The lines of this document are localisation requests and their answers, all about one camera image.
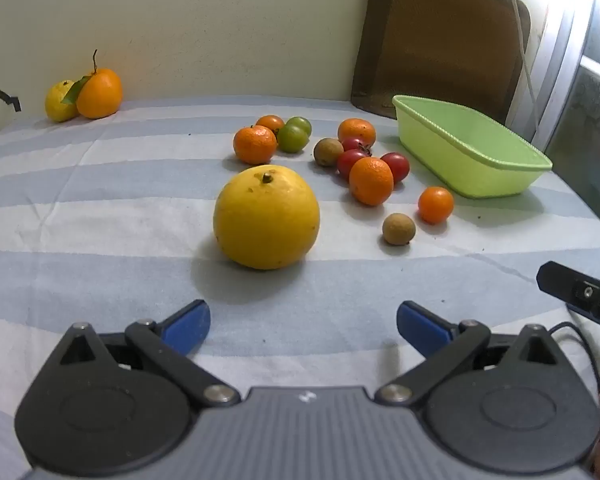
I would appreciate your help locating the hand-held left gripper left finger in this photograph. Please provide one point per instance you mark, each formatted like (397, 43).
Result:
(187, 329)

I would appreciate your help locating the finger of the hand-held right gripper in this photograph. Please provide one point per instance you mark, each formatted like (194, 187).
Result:
(577, 292)

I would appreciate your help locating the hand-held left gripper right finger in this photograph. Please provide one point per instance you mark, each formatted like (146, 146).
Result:
(422, 329)

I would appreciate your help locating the brown longan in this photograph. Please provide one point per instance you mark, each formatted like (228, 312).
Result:
(399, 229)
(328, 152)

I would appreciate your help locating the small smooth orange tangerine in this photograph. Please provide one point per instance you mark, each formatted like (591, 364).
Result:
(436, 204)

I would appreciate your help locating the large yellow grapefruit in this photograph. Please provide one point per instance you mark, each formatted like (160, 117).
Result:
(266, 217)

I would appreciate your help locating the light green plastic basket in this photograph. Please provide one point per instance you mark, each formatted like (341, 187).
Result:
(480, 176)

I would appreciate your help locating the red cherry tomato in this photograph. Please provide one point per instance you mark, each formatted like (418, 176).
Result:
(352, 143)
(397, 166)
(349, 162)

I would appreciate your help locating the green tomato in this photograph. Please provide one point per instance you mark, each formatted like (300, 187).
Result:
(301, 124)
(292, 139)

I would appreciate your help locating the blue white striped bedsheet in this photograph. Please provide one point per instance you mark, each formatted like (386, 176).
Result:
(104, 210)

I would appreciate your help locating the large orange tangerine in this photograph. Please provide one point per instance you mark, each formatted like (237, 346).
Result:
(255, 145)

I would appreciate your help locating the orange with stem and leaf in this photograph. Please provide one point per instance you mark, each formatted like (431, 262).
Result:
(102, 95)

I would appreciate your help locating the yellow citrus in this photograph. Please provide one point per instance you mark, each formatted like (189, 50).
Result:
(57, 105)

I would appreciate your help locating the black tape piece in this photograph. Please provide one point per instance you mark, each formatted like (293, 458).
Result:
(13, 102)

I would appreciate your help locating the brown woven mat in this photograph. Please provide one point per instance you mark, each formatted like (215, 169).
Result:
(430, 35)

